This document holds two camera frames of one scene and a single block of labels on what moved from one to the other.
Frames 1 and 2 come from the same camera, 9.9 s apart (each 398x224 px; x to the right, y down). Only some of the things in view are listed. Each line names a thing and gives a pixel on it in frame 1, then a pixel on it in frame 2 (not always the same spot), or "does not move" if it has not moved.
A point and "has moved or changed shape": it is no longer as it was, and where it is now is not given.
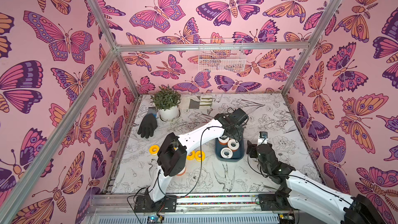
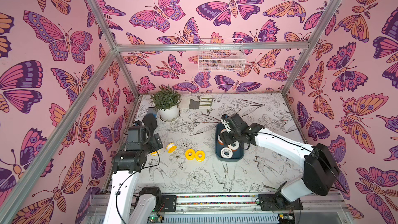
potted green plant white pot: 167,100 does not move
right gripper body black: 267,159 -> 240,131
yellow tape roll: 199,153 does not move
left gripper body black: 237,134 -> 152,144
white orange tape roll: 233,144 does not move
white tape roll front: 226,152 does not move
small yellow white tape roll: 191,155 has moved or changed shape
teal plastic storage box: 229,150 does not move
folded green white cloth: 195,101 does not move
